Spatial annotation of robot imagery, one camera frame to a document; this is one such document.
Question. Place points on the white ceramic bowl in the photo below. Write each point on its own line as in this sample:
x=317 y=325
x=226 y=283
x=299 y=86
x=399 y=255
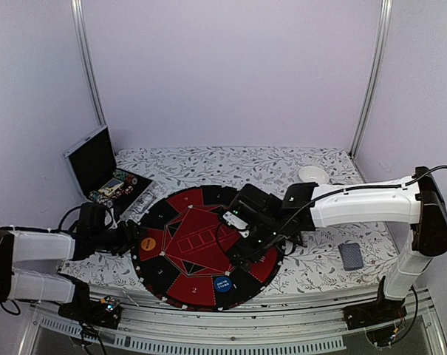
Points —
x=313 y=174

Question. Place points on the card deck in case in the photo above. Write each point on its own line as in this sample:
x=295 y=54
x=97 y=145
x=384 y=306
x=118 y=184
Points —
x=111 y=187

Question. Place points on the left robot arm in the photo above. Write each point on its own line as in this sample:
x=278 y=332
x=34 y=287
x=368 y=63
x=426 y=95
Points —
x=20 y=244

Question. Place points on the round red black poker mat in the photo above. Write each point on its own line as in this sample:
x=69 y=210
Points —
x=190 y=252

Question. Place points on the right aluminium corner post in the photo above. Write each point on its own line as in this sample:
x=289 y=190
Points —
x=379 y=49

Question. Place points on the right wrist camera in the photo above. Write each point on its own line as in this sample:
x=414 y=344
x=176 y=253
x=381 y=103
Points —
x=231 y=220

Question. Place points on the blue small blind button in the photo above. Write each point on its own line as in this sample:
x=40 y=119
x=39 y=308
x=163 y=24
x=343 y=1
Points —
x=222 y=284

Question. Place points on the aluminium poker chip case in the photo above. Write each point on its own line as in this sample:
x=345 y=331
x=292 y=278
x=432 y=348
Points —
x=92 y=162

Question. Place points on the red dice in case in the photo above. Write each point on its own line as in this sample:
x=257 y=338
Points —
x=128 y=190

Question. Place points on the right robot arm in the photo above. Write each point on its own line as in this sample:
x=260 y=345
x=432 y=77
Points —
x=415 y=200

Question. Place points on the aluminium corner post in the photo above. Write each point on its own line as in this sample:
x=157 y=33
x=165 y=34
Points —
x=379 y=49
x=86 y=58

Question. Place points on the blue card deck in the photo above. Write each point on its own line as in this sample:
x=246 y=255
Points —
x=351 y=256

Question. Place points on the front aluminium rail frame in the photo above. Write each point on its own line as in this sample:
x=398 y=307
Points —
x=269 y=324

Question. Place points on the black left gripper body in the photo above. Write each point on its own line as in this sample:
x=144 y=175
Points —
x=114 y=242

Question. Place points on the orange big blind button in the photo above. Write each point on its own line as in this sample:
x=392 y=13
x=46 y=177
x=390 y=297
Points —
x=148 y=244

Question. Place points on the left aluminium corner post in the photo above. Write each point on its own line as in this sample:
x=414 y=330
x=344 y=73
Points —
x=86 y=58

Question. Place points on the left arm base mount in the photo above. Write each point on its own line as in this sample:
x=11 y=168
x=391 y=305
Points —
x=105 y=312

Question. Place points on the chip row in case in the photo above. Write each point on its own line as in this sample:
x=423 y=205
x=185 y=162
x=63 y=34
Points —
x=125 y=177

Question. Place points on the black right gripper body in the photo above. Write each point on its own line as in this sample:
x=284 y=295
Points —
x=264 y=231

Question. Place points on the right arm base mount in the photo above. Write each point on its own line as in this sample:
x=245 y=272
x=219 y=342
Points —
x=379 y=311

